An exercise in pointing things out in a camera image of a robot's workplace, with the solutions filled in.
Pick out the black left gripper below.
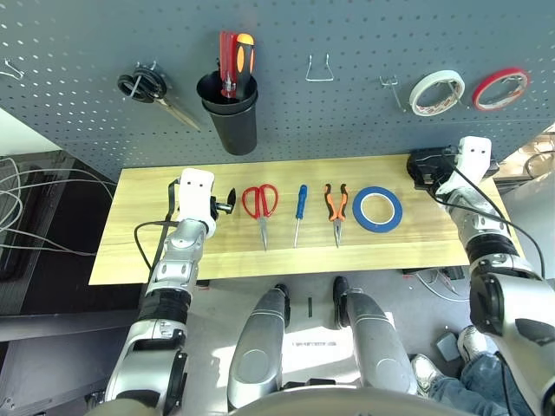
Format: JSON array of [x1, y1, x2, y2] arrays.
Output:
[[210, 186, 238, 218]]

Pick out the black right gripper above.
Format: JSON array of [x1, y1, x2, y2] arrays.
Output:
[[427, 149, 460, 190]]

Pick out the red handled scissors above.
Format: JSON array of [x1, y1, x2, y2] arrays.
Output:
[[241, 183, 279, 252]]

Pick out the blue handled screwdriver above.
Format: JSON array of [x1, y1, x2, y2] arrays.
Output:
[[292, 184, 309, 250]]

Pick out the blue tape roll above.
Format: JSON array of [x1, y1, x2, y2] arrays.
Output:
[[351, 185, 404, 235]]

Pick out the orange black needle-nose pliers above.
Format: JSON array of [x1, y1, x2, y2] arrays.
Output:
[[323, 182, 350, 249]]

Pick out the grey metal pegboard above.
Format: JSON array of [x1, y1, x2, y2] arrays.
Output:
[[0, 0, 555, 181]]

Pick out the black plastic tool case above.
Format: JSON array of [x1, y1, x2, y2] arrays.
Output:
[[406, 148, 500, 192]]

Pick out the black plastic cup holder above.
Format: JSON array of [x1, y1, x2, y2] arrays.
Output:
[[195, 71, 260, 156]]

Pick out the red tape roll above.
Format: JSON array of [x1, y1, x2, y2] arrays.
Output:
[[471, 67, 531, 112]]

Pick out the silver tape peg hook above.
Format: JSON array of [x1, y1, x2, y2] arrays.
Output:
[[380, 75, 407, 113]]

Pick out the white tape roll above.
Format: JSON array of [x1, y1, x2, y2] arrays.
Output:
[[408, 69, 467, 117]]

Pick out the silver left robot leg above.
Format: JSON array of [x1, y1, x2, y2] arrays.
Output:
[[227, 283, 291, 411]]

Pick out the silver robot leg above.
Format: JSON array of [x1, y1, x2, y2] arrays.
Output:
[[332, 276, 420, 395], [227, 283, 291, 411]]

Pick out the silver grey sneaker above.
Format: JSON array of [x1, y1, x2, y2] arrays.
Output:
[[411, 354, 443, 395], [457, 325, 489, 363]]

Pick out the grey foot pedal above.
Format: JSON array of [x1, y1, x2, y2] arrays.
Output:
[[435, 332, 460, 361]]

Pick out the black equipment cabinet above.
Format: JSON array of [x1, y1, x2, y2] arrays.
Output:
[[0, 149, 147, 315]]

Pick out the silver right robot leg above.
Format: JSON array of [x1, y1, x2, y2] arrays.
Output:
[[332, 276, 420, 395]]

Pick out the blue jeans leg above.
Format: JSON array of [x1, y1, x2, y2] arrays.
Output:
[[428, 353, 539, 416]]

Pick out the silver robot torso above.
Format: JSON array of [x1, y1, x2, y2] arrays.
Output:
[[229, 387, 469, 416]]

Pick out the dark flight case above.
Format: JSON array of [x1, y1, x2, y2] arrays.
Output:
[[0, 311, 144, 416]]

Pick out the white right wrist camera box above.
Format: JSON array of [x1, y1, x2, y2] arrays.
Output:
[[450, 135, 494, 186]]

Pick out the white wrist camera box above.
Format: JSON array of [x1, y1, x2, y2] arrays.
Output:
[[176, 167, 217, 237], [450, 135, 494, 186]]

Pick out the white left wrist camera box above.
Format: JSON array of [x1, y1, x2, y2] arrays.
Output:
[[176, 167, 217, 237]]

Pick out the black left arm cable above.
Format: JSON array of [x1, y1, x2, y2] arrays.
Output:
[[134, 178, 181, 278]]

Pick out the silver wire pliers holder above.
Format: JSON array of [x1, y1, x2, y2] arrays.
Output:
[[304, 54, 335, 82]]

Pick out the black handled scissors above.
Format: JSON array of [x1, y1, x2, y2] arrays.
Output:
[[116, 60, 203, 132]]

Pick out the grey cable bundle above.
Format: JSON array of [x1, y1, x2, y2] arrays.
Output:
[[0, 155, 118, 257]]

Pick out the silver wire pegboard hook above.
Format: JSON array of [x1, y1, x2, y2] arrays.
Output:
[[0, 58, 25, 81]]

